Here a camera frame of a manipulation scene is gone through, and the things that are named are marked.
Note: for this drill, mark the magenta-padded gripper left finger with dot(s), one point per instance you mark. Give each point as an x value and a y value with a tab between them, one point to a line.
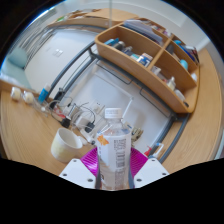
78	170

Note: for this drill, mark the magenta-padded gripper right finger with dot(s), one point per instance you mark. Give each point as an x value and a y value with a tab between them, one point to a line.
151	170

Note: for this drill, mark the clear plastic drink bottle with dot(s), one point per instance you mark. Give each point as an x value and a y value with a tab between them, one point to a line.
114	153

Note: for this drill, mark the red and blue spray bottle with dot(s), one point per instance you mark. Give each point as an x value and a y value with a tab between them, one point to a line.
154	150

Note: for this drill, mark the cream ceramic cup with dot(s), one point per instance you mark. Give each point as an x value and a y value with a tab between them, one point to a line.
65	146

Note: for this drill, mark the black power adapter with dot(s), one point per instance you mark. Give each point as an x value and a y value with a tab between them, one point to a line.
65	123

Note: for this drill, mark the white power strip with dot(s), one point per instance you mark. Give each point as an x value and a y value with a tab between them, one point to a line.
86	119

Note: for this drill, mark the blue and white tube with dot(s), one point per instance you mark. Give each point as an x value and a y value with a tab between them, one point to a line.
44	93

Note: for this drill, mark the small white jar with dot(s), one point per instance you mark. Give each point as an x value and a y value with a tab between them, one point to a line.
28	97
15	93

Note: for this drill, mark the wooden shelf unit with items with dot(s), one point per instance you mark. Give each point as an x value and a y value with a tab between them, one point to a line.
150	63

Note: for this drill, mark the teal pillow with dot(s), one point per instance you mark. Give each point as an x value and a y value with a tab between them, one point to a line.
17	57

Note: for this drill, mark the grey metal shelf frame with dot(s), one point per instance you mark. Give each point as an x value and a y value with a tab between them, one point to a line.
83	56

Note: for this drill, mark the white wall switch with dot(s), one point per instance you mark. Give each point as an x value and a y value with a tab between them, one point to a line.
58	52

